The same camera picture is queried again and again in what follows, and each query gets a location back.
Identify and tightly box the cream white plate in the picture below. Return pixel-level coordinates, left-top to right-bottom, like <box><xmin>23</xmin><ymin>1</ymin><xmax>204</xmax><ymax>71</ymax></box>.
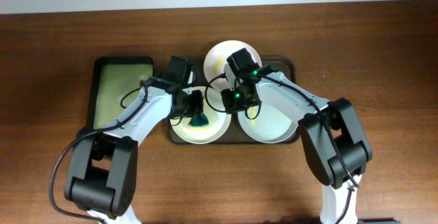
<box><xmin>170</xmin><ymin>86</ymin><xmax>231</xmax><ymax>145</ymax></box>

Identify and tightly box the dark brown serving tray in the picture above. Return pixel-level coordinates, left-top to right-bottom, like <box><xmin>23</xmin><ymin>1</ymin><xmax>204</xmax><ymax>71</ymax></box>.
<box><xmin>166</xmin><ymin>55</ymin><xmax>302</xmax><ymax>145</ymax></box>

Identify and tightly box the black tray with green water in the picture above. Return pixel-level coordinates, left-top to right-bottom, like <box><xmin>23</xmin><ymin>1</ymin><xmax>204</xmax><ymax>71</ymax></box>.
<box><xmin>86</xmin><ymin>55</ymin><xmax>153</xmax><ymax>128</ymax></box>

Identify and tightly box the pink plate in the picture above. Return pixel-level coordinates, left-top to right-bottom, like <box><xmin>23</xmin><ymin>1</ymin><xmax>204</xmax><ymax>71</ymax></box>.
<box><xmin>203</xmin><ymin>40</ymin><xmax>262</xmax><ymax>92</ymax></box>

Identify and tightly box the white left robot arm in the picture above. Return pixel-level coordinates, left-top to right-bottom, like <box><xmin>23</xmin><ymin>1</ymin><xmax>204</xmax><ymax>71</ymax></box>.
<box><xmin>64</xmin><ymin>77</ymin><xmax>203</xmax><ymax>223</ymax></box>

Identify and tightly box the light blue plate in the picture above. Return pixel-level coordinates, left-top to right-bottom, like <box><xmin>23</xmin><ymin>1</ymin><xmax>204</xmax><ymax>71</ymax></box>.
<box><xmin>237</xmin><ymin>103</ymin><xmax>299</xmax><ymax>144</ymax></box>

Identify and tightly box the green yellow sponge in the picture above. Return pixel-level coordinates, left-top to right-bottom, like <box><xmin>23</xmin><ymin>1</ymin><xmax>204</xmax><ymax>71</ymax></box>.
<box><xmin>188</xmin><ymin>112</ymin><xmax>209</xmax><ymax>127</ymax></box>

